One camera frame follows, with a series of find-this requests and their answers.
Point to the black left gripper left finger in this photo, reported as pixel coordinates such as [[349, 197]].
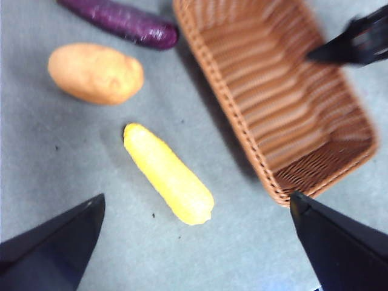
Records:
[[51, 251]]

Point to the brown potato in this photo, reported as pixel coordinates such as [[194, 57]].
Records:
[[95, 74]]

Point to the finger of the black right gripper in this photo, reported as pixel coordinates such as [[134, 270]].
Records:
[[373, 19], [357, 50]]

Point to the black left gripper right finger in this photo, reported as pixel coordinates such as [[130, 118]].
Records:
[[345, 251]]

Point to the purple eggplant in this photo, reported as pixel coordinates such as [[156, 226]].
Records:
[[127, 22]]

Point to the brown wicker basket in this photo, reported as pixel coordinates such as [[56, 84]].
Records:
[[272, 100]]

